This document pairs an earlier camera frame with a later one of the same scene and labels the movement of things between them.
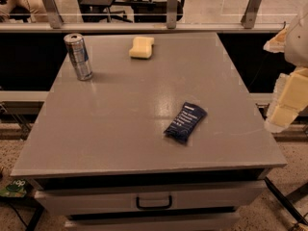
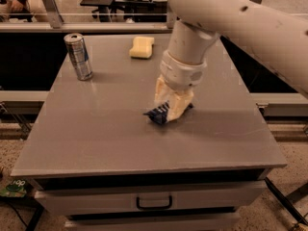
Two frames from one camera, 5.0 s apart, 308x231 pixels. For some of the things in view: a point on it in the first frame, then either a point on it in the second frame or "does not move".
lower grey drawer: [201, 220] does not move
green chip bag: [15, 189] does not move
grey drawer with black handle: [148, 196] does not move
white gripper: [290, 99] -> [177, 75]
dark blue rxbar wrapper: [186, 122] -> [160, 114]
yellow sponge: [141, 47] does not move
